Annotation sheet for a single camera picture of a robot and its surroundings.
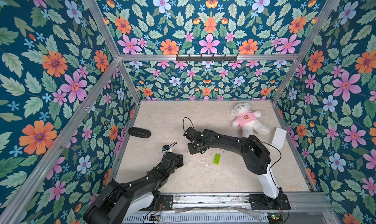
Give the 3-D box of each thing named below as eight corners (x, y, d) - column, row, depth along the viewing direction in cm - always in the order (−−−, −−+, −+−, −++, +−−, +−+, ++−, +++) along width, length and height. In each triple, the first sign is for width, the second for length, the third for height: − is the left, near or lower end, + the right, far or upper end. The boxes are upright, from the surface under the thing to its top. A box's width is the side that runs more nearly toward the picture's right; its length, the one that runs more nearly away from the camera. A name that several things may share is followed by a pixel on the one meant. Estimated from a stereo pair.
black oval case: (128, 135, 102) (126, 132, 98) (132, 128, 106) (130, 125, 102) (148, 140, 99) (146, 137, 96) (152, 132, 103) (150, 129, 100)
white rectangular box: (269, 146, 96) (272, 142, 92) (274, 131, 104) (277, 126, 99) (279, 151, 94) (283, 147, 90) (283, 135, 102) (287, 130, 97)
